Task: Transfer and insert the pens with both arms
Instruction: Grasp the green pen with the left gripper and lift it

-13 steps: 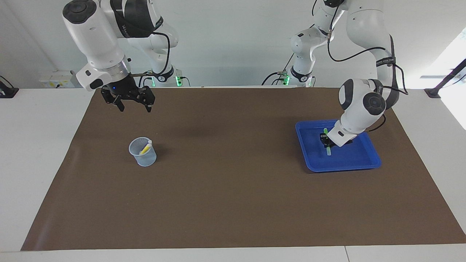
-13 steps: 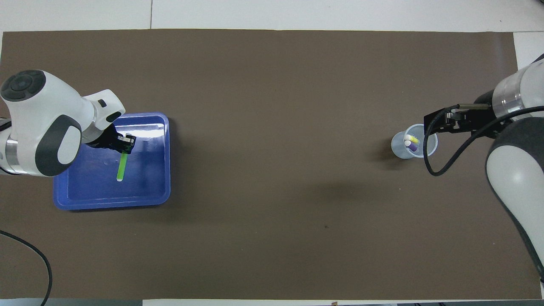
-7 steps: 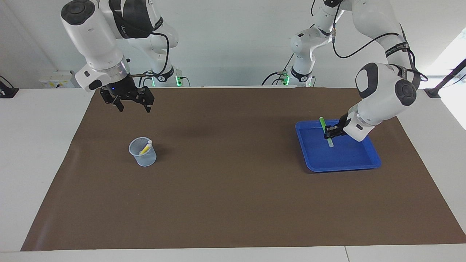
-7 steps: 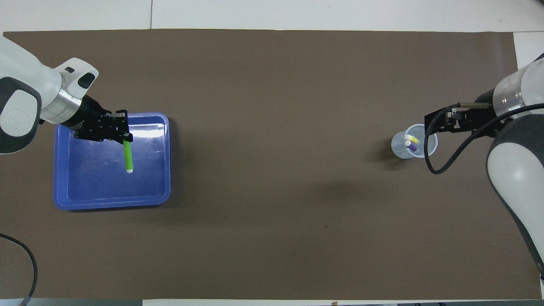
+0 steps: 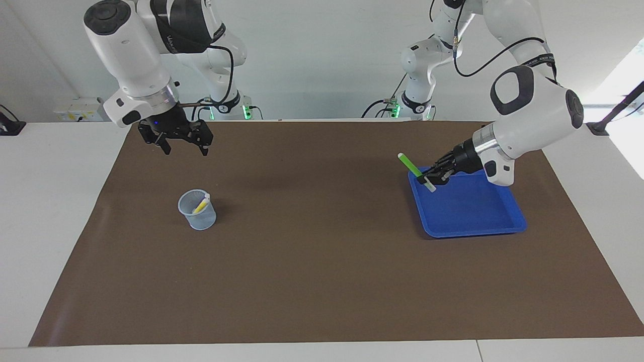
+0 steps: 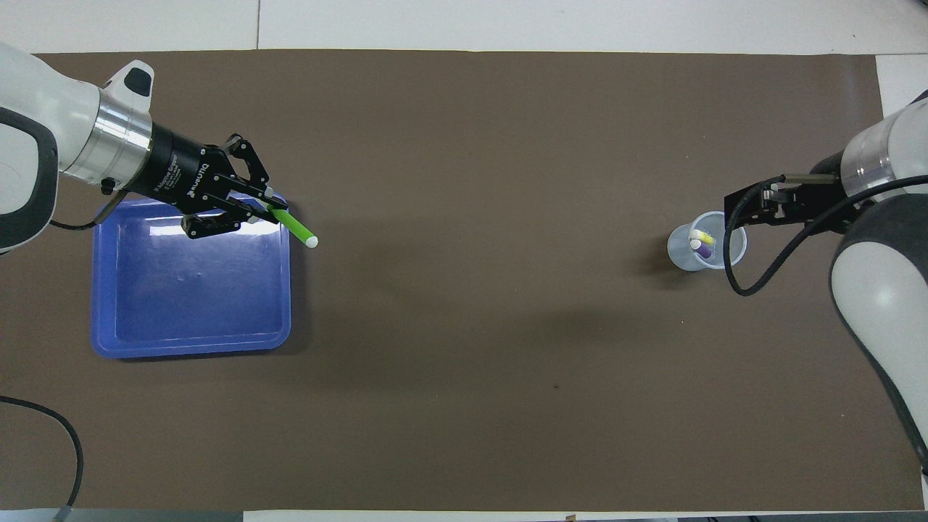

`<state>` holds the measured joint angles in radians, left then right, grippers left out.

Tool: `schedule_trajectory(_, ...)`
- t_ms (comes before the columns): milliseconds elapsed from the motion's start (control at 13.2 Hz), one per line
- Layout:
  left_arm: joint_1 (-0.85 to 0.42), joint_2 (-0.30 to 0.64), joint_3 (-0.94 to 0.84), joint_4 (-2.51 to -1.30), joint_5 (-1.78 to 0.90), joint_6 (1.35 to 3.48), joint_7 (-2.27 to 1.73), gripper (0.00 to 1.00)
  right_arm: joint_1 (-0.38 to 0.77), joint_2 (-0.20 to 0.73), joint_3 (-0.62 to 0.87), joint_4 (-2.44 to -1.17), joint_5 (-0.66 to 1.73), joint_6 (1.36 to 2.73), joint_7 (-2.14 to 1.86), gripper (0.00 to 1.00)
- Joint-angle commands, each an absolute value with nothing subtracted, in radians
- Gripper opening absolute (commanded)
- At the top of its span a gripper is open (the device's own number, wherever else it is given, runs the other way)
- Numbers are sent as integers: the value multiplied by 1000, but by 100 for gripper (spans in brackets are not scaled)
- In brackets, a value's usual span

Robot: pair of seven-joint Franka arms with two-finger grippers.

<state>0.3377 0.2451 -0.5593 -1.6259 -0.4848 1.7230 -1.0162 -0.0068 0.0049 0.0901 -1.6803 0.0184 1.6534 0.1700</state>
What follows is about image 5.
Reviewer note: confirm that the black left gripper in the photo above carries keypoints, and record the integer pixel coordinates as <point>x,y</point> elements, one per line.
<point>465,157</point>

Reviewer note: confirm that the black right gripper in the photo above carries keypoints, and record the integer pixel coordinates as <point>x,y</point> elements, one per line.
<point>168,123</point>

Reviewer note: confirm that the green pen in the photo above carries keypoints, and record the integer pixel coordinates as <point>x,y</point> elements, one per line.
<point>410,165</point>

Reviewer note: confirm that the yellow pen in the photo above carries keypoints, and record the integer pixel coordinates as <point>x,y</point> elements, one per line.
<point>200,206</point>

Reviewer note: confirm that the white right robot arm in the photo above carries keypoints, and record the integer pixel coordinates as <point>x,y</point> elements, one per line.
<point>131,50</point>

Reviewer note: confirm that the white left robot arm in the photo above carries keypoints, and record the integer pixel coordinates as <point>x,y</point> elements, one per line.
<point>533,110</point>

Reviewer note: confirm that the blue plastic tray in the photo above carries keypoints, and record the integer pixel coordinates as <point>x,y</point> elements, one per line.
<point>473,211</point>

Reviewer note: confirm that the translucent pale blue cup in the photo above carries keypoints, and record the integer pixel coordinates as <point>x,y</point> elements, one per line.
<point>201,221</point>

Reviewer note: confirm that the brown table mat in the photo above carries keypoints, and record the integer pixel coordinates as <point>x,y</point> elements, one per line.
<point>322,281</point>

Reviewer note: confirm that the black angled stand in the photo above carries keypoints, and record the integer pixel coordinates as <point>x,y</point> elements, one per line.
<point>601,126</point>

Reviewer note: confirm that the black table clamp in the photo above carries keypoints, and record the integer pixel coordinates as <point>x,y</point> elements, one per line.
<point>11,126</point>

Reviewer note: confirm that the white wall socket strip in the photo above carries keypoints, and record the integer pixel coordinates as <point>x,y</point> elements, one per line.
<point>75,110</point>

